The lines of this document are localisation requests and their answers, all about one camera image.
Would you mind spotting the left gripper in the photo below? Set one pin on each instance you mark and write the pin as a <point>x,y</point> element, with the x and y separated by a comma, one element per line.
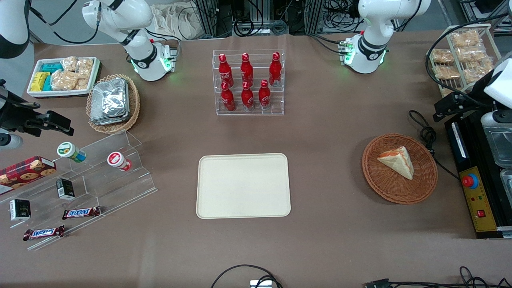
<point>468,101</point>

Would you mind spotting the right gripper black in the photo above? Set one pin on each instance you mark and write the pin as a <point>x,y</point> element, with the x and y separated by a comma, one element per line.
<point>16,117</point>

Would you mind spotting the triangular sandwich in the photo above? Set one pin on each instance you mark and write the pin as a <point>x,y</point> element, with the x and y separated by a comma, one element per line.
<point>400,162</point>

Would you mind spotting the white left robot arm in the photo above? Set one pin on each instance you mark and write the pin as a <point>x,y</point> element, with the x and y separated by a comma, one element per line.
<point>370,40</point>

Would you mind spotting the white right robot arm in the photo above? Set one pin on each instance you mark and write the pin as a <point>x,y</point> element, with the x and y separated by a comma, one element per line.
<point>148,68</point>

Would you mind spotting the oval light wicker basket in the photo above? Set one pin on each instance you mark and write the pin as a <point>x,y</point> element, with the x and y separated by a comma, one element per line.
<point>134,108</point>

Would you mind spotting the round brown wicker basket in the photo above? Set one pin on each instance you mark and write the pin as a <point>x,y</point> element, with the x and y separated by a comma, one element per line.
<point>394,188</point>

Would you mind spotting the beige plastic tray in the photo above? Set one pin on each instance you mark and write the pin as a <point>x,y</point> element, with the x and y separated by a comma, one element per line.
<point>243,186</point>

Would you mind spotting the white rectangular snack bin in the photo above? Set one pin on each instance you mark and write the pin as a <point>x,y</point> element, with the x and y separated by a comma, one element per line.
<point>60,93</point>

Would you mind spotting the green lid yogurt cup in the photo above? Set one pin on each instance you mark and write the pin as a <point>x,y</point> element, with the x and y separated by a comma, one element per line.
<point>70,151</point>

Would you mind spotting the bagged pastry pack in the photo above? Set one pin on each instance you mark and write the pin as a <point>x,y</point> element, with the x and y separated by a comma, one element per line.
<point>441,56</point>
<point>464,38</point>
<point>478,68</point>
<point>471,54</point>
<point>446,72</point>

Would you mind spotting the teal snack packet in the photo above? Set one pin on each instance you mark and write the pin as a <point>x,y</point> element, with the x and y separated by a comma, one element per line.
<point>52,67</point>
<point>47,84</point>

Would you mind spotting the yellow snack packet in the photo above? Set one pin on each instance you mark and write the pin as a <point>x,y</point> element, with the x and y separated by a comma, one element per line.
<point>38,81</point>

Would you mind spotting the clear rice cracker pack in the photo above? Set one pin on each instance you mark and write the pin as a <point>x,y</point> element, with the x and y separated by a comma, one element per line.
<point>70,63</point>
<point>84,66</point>
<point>64,80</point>
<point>82,84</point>

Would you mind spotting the red tartan cookie box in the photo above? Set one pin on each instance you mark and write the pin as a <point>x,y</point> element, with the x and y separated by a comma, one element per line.
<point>24,172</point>

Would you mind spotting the black machine with yellow panel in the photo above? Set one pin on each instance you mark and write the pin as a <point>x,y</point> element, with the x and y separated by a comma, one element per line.
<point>460,160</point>

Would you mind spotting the clear plastic container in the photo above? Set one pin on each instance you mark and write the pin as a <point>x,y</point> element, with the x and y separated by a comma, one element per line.
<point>500,146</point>
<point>507,182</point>

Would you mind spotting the silver foil package stack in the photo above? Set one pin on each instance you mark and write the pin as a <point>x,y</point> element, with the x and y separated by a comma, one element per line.
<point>110,102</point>

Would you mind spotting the small black carton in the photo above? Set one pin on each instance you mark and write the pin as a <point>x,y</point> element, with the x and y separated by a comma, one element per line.
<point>20,210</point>
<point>65,189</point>

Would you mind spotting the red lid yogurt cup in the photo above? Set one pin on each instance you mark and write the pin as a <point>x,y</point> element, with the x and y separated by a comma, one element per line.
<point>117,160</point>

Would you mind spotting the clear acrylic step display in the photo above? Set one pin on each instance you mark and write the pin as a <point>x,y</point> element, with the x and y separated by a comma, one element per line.
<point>120,178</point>

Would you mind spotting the Snickers chocolate bar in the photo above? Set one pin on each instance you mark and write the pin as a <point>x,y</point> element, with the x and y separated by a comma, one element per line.
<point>81,212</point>
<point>44,232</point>

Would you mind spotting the beige cloth bag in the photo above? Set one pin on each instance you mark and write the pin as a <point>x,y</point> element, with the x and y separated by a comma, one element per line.
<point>172,22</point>

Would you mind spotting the red cola bottle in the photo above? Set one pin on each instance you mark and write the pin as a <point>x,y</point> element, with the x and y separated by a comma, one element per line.
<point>247,99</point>
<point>225,72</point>
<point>264,97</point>
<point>246,71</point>
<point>228,100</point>
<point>275,71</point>

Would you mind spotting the clear acrylic bottle rack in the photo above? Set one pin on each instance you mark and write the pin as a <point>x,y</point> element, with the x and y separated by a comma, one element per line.
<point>276,106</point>

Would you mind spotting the small grey device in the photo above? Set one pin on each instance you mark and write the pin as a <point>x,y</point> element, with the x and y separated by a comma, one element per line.
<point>260,284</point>

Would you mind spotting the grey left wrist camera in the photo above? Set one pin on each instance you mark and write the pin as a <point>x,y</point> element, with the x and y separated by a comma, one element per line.
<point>496,119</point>

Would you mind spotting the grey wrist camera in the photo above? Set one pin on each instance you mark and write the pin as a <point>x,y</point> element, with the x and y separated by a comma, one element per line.
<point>496,119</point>
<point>10,141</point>

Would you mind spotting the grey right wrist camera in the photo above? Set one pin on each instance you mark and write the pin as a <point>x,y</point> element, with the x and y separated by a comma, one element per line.
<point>10,141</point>

